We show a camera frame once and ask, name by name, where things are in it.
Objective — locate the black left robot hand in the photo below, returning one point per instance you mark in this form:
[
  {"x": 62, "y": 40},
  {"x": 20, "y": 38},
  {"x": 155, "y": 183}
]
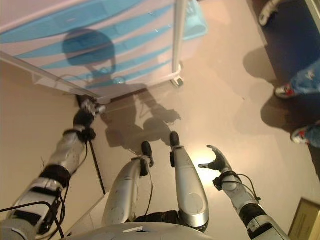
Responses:
[{"x": 83, "y": 118}]

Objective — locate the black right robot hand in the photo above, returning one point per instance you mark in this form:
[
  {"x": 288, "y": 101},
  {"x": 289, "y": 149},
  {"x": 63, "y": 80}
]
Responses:
[{"x": 221, "y": 162}]

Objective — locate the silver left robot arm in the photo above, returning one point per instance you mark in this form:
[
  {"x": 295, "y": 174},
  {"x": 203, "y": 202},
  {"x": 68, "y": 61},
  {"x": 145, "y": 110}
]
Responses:
[{"x": 67, "y": 152}]

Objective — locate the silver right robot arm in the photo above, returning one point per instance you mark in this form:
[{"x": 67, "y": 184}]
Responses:
[{"x": 240, "y": 197}]

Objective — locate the black right robot foot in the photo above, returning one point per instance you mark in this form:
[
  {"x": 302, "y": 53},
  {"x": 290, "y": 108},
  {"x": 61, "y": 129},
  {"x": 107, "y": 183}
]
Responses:
[{"x": 175, "y": 138}]

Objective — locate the black robot foot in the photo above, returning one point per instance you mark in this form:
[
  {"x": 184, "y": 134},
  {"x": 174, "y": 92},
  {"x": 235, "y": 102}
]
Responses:
[
  {"x": 175, "y": 138},
  {"x": 147, "y": 148}
]

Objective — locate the black left robot foot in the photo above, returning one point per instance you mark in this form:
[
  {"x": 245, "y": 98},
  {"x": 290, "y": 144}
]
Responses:
[{"x": 147, "y": 148}]

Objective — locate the person's left red white sneaker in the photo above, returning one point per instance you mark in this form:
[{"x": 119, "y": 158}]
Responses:
[{"x": 298, "y": 136}]

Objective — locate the person's red white sneaker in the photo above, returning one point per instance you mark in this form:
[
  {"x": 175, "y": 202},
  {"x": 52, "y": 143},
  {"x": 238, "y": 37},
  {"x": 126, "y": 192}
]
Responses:
[
  {"x": 298, "y": 136},
  {"x": 285, "y": 91}
]

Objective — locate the white cart caster wheel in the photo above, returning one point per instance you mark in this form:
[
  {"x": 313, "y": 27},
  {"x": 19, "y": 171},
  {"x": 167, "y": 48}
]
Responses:
[{"x": 178, "y": 82}]

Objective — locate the person's right red white sneaker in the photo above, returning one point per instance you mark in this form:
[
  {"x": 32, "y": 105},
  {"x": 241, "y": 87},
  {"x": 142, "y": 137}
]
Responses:
[{"x": 285, "y": 91}]

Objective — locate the person's left leg blue jeans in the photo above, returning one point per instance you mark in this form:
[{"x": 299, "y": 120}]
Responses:
[{"x": 315, "y": 136}]

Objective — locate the brown cardboard box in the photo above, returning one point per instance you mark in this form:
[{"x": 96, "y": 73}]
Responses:
[{"x": 307, "y": 222}]

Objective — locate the white medical cart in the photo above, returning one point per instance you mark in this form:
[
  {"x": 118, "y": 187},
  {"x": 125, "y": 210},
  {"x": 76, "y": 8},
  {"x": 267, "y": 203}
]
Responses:
[{"x": 178, "y": 37}]

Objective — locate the light blue waste bin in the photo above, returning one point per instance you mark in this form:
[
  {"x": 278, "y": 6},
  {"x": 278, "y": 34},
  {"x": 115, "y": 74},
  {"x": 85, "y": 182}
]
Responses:
[{"x": 195, "y": 25}]

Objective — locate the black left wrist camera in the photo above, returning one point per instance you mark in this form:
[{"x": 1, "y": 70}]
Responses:
[{"x": 88, "y": 133}]

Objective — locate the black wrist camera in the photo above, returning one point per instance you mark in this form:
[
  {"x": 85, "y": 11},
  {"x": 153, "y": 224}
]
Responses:
[
  {"x": 218, "y": 183},
  {"x": 88, "y": 133}
]

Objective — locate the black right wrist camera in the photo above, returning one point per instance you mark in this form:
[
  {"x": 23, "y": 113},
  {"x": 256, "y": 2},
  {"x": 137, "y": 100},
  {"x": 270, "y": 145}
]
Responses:
[{"x": 218, "y": 183}]

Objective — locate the white hospital bed frame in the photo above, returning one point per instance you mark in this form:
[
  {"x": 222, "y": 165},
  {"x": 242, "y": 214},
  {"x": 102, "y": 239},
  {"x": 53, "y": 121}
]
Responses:
[{"x": 267, "y": 12}]

